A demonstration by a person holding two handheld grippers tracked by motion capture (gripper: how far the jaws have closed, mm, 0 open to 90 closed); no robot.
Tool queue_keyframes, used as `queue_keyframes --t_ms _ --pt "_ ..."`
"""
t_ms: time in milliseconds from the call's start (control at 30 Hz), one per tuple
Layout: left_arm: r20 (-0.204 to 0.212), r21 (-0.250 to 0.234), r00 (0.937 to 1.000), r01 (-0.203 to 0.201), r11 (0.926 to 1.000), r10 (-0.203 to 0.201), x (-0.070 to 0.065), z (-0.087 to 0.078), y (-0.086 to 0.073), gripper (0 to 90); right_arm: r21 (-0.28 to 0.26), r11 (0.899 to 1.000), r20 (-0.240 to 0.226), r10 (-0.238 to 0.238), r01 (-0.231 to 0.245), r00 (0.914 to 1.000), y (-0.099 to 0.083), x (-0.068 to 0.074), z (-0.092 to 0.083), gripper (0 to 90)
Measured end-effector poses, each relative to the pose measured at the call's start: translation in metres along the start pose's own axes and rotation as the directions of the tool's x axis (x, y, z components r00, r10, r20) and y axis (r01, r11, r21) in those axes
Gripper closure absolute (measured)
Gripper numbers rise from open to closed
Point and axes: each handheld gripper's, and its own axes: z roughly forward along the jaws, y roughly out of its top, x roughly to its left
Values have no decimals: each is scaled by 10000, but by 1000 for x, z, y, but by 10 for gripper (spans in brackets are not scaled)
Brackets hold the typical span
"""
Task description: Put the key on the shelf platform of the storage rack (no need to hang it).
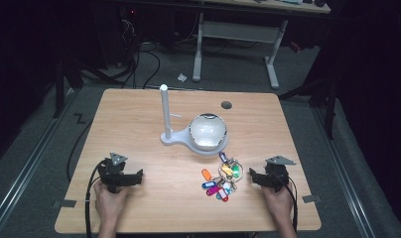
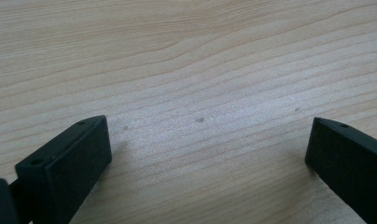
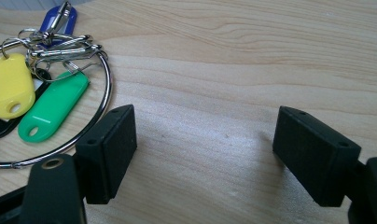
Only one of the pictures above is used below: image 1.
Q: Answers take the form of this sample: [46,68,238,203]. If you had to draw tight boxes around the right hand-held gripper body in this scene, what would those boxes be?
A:
[256,155,298,193]

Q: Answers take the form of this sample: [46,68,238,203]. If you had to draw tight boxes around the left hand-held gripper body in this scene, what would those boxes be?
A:
[97,152,139,194]

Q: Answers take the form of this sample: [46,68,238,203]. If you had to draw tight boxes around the bunch of colourful key tags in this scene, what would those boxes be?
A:
[200,151,245,203]

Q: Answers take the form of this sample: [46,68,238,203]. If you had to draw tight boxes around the person's left hand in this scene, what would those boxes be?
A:
[93,179,131,217]

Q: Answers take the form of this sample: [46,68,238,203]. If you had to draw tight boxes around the person's right hand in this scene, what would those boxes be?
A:
[261,184,294,220]

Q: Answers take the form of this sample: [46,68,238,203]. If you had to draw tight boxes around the white round bowl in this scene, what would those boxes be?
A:
[188,112,229,153]

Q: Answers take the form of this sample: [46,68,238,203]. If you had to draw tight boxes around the white stand with pole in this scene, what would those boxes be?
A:
[159,83,230,157]

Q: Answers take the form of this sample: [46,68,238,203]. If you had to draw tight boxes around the dark metal stand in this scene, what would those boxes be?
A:
[277,73,338,141]
[52,58,85,120]

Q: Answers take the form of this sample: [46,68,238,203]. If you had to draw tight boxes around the dark computer tower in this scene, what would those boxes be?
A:
[100,4,142,68]

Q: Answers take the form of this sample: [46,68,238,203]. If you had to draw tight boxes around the white-framed wooden desk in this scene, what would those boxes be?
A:
[191,0,333,91]

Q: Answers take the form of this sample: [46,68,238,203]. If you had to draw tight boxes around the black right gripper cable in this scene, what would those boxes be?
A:
[276,172,300,233]

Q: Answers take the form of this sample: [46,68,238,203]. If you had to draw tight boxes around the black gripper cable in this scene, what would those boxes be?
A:
[84,160,109,238]
[276,172,300,233]

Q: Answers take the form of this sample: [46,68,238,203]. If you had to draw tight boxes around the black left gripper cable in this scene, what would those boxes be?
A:
[84,160,109,238]

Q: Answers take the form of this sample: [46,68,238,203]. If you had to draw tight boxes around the grey metal bracket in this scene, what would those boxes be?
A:
[302,194,323,204]
[51,198,77,210]

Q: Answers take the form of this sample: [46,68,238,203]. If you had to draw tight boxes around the thin black floor cable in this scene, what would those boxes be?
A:
[66,120,94,183]

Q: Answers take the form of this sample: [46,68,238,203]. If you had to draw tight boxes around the metal floor rail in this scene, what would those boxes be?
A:
[0,88,77,238]
[311,106,377,238]

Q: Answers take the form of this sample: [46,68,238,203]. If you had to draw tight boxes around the black floor cables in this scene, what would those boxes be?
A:
[119,16,162,90]

